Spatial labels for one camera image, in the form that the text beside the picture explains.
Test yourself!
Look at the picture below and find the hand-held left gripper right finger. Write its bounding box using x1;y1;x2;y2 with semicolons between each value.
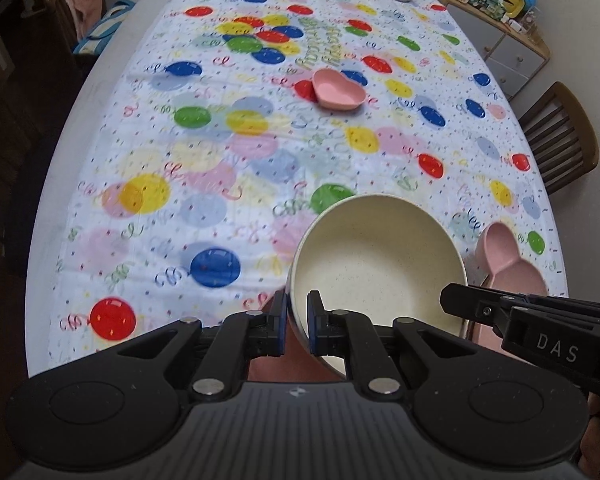
306;290;477;402

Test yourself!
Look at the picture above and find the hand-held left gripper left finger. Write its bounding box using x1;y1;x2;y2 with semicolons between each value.
114;291;288;405

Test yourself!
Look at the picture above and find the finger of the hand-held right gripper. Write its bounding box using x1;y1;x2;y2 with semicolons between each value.
439;283;514;334

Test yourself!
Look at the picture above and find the pink heart-shaped divided plate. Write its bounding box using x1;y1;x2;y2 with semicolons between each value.
472;222;551;352

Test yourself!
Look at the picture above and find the cream speckled bowl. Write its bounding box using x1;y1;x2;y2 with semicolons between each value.
286;194;469;379

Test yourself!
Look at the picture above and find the small pink heart-shaped bowl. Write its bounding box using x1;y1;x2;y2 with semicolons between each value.
312;69;367;111

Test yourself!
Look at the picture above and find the pink plastic dish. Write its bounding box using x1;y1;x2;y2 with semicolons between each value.
249;289;339;384

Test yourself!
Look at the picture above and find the balloon print tablecloth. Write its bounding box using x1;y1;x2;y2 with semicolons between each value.
47;0;569;369

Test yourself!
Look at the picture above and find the wooden slatted chair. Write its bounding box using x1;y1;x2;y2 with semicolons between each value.
517;81;600;196

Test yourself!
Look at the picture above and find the white drawer cabinet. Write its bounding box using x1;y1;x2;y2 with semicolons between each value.
450;0;551;102

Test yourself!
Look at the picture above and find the blue striped bag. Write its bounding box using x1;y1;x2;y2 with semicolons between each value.
72;0;142;57

